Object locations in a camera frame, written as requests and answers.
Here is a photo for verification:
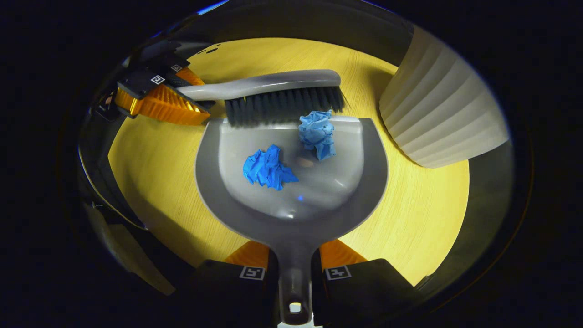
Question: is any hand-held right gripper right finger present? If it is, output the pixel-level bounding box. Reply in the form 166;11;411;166
311;239;416;328

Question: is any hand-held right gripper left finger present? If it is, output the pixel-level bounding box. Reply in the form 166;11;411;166
189;240;280;328

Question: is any small grey broom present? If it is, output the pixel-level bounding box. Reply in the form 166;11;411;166
175;69;348;128

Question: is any grey plastic dustpan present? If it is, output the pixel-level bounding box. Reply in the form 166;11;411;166
194;115;389;325

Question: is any blue paper trash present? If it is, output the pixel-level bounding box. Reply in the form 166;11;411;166
298;110;337;162
242;144;300;191

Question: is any white ribbed garbage bin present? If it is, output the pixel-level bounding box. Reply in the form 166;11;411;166
378;24;511;169

